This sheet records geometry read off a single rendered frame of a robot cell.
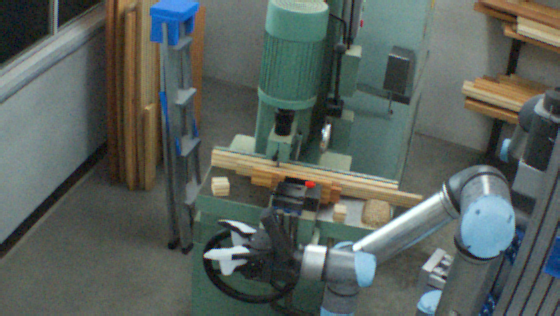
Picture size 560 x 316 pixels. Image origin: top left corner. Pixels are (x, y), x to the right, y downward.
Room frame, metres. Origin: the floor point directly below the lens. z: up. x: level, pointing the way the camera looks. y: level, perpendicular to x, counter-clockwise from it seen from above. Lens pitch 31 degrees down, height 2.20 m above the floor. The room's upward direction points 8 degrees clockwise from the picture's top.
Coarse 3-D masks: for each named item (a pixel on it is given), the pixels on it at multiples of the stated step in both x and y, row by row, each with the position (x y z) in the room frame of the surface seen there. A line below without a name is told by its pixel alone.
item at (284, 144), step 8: (272, 128) 2.03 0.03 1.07; (296, 128) 2.07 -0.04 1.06; (272, 136) 1.98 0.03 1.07; (280, 136) 1.99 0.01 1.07; (288, 136) 1.99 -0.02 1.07; (272, 144) 1.96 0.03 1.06; (280, 144) 1.96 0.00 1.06; (288, 144) 1.95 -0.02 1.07; (272, 152) 1.96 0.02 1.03; (280, 152) 1.95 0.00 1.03; (288, 152) 1.95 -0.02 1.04; (280, 160) 1.95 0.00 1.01; (288, 160) 1.96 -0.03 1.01
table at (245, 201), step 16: (208, 176) 1.97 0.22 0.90; (224, 176) 1.99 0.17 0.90; (240, 176) 2.00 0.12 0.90; (208, 192) 1.89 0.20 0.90; (240, 192) 1.91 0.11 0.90; (256, 192) 1.92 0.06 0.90; (272, 192) 1.93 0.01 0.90; (208, 208) 1.86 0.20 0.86; (224, 208) 1.86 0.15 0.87; (240, 208) 1.85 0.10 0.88; (256, 208) 1.84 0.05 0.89; (320, 208) 1.88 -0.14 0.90; (352, 208) 1.90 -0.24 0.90; (320, 224) 1.82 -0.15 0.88; (336, 224) 1.82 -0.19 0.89; (352, 224) 1.82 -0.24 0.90; (352, 240) 1.81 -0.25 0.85
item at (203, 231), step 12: (240, 144) 2.36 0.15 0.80; (252, 144) 2.37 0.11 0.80; (324, 156) 2.36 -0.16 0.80; (336, 156) 2.37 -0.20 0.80; (348, 156) 2.38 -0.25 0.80; (336, 168) 2.29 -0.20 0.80; (348, 168) 2.30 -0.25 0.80; (204, 228) 1.86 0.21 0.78; (216, 228) 1.86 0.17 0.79; (204, 240) 1.86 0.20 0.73; (228, 240) 1.85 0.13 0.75
